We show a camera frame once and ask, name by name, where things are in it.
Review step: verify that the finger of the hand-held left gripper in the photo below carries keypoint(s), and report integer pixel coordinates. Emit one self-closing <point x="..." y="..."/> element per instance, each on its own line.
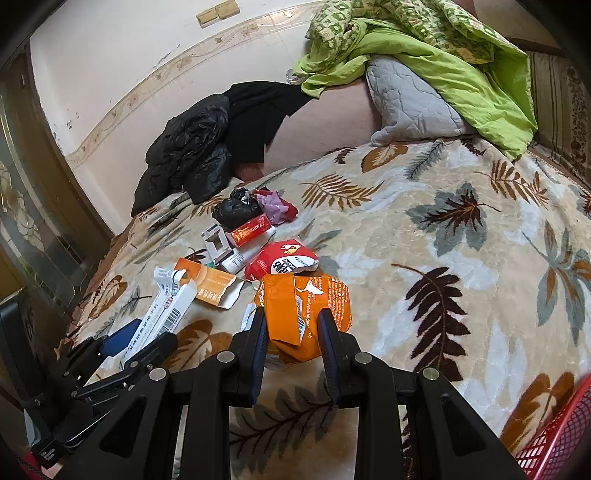
<point x="121" y="339"/>
<point x="152" y="353"/>

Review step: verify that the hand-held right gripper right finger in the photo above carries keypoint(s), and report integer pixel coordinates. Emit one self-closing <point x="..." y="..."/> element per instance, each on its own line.
<point x="330" y="360"/>

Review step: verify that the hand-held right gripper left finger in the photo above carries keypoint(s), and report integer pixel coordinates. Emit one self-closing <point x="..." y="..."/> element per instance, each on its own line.
<point x="256" y="355"/>

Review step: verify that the blue white medicine box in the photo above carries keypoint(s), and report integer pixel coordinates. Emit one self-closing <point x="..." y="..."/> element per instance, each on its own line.
<point x="171" y="304"/>

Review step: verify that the orange plastic bag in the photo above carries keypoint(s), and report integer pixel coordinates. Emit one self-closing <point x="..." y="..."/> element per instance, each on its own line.
<point x="300" y="300"/>

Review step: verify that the white spray bottle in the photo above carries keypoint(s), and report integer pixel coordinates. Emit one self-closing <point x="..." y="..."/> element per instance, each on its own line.
<point x="233" y="261"/>

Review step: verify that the red plastic basket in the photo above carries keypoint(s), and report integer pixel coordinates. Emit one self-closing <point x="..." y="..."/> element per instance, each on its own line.
<point x="563" y="438"/>

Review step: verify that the orange white flattened carton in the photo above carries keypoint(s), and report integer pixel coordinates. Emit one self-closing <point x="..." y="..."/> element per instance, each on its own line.
<point x="207" y="281"/>

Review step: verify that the red snack packet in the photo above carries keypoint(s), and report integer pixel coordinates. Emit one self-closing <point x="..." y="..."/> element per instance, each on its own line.
<point x="277" y="263"/>

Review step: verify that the small white grey box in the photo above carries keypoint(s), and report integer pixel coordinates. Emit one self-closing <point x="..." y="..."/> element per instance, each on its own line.
<point x="217" y="244"/>

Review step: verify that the red cigarette box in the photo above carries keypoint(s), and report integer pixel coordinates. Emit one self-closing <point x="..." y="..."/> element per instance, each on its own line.
<point x="249" y="229"/>

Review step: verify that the black plastic bag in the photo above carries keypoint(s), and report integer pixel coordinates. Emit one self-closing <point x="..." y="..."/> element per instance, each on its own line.
<point x="235" y="210"/>

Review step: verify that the red pink plastic bag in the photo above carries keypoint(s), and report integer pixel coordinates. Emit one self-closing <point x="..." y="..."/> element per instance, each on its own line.
<point x="277" y="207"/>

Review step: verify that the leaf-printed blanket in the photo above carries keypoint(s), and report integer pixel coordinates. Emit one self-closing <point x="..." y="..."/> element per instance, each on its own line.
<point x="415" y="230"/>

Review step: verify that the black puffer jacket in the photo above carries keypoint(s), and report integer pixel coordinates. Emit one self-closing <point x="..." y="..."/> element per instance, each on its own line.
<point x="184" y="143"/>

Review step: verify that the pink bed sheet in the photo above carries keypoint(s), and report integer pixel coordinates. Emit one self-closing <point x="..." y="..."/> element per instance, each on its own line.
<point x="323" y="129"/>

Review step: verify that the black cloth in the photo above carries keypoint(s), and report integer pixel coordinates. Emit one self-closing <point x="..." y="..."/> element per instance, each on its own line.
<point x="258" y="120"/>

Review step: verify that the grey quilted pillow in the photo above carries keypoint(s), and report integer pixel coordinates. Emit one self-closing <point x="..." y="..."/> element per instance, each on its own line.
<point x="406" y="101"/>

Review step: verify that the green patterned quilt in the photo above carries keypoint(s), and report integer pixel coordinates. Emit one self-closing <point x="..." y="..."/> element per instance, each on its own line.
<point x="461" y="83"/>

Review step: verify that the striped padded headboard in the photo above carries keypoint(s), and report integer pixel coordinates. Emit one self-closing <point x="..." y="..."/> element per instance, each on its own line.
<point x="563" y="92"/>

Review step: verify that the beige wall switch plate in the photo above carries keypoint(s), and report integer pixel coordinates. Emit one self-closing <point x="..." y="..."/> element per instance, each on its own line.
<point x="227" y="8"/>
<point x="207" y="16"/>

